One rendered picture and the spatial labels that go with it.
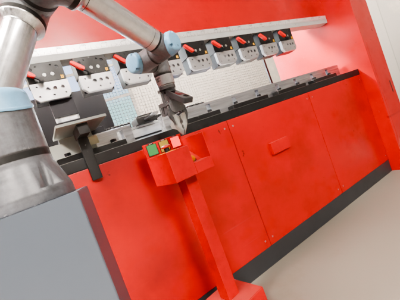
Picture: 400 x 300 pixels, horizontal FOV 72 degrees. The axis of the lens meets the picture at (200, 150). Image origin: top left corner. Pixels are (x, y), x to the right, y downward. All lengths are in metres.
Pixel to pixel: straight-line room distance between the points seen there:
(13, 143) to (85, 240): 0.21
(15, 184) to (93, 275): 0.20
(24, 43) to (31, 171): 0.39
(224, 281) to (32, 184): 0.90
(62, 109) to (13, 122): 0.80
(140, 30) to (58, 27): 0.61
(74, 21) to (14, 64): 0.74
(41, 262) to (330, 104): 1.98
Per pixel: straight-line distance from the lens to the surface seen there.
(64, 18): 1.52
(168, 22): 1.68
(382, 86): 2.63
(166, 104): 1.13
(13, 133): 0.58
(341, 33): 2.67
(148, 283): 1.30
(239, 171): 1.49
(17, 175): 0.56
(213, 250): 1.19
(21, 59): 0.83
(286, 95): 1.86
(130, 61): 1.08
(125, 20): 0.93
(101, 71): 1.42
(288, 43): 2.23
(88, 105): 1.93
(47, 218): 0.53
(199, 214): 1.14
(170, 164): 1.02
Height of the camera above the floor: 0.79
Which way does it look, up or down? 2 degrees down
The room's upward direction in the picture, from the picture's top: 20 degrees counter-clockwise
